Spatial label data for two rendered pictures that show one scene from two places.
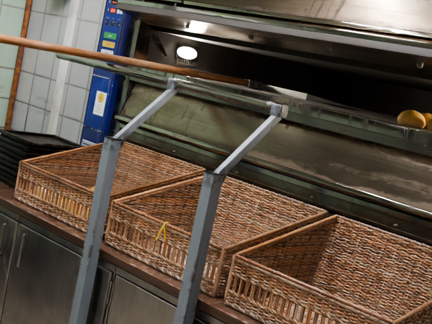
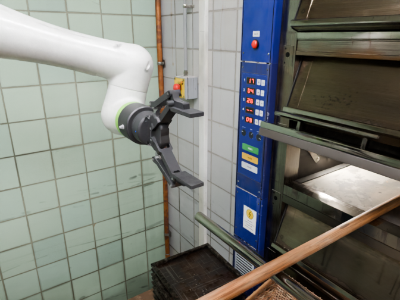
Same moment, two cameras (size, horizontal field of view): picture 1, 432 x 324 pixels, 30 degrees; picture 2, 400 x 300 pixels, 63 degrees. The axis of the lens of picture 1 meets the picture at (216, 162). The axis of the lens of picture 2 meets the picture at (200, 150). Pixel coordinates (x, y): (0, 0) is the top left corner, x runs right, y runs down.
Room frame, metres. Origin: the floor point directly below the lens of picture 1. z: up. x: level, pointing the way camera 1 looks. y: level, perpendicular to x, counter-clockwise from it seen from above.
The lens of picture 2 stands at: (2.38, 0.52, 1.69)
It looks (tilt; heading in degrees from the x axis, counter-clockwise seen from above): 19 degrees down; 11
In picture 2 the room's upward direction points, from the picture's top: straight up
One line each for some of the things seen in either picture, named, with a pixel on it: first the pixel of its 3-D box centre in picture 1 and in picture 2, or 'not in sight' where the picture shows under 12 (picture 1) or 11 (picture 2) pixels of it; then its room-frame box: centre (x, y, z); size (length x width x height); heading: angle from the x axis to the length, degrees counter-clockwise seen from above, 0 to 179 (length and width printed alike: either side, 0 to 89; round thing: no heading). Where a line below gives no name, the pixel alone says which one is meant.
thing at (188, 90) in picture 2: not in sight; (185, 87); (3.89, 0.90, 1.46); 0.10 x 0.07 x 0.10; 46
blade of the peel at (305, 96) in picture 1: (285, 90); not in sight; (3.76, -0.25, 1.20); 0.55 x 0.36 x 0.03; 46
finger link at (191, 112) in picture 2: not in sight; (186, 111); (2.95, 0.66, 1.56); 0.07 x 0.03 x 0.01; 46
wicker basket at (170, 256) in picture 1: (215, 227); not in sight; (2.67, -0.04, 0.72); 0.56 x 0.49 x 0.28; 46
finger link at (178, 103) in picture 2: not in sight; (179, 99); (2.97, 0.68, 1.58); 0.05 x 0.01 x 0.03; 46
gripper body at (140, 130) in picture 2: not in sight; (155, 130); (3.04, 0.76, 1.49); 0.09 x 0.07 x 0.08; 46
